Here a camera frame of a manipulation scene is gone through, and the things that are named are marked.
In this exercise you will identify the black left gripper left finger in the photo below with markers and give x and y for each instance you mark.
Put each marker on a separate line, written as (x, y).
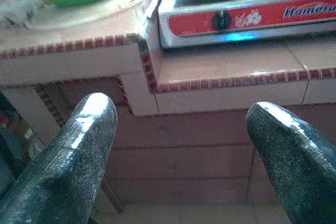
(65, 155)

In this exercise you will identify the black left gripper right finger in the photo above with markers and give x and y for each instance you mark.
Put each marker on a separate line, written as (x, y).
(296, 166)

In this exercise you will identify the white round tray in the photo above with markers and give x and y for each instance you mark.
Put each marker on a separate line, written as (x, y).
(86, 14)

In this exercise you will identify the steel and red gas stove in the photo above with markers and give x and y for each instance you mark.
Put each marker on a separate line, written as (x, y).
(262, 16)

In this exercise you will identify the black stove knob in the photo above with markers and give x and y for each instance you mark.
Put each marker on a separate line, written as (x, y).
(221, 20)

